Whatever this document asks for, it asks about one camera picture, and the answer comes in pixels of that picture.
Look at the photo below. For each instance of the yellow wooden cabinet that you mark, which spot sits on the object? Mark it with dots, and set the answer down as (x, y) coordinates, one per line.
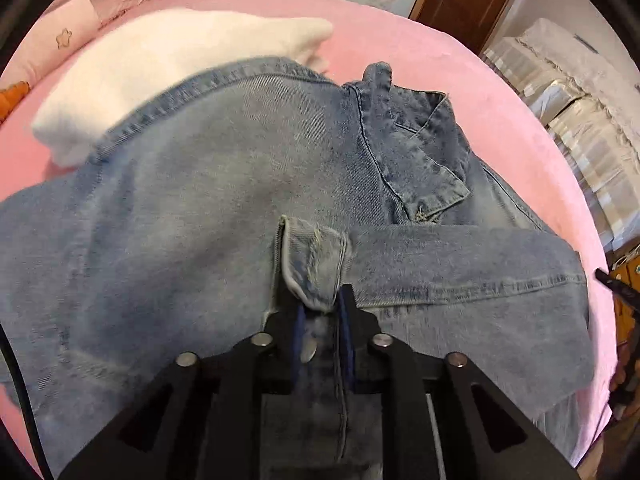
(627, 272)

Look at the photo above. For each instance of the pink ruffled pillow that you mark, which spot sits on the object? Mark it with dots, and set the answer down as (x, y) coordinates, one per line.
(117, 7)

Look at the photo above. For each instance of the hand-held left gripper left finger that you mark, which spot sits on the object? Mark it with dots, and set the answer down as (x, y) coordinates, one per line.
(300, 336)

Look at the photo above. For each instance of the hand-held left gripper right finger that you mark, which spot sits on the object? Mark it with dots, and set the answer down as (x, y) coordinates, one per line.
(346, 332)

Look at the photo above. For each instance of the blue denim jacket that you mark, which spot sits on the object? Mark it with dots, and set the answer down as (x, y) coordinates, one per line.
(200, 200)

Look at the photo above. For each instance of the pink bed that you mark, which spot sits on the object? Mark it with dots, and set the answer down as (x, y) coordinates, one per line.
(430, 55)

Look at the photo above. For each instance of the white lace covered sofa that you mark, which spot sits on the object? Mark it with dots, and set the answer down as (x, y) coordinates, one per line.
(575, 95)

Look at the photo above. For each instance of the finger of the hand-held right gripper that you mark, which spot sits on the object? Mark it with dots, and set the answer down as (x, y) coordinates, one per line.
(620, 290)

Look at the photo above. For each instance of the pink pillow with orange print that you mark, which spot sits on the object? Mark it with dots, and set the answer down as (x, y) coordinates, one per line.
(50, 40)

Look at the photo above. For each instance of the white fluffy folded garment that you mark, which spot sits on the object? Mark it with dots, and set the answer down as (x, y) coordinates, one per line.
(150, 65)

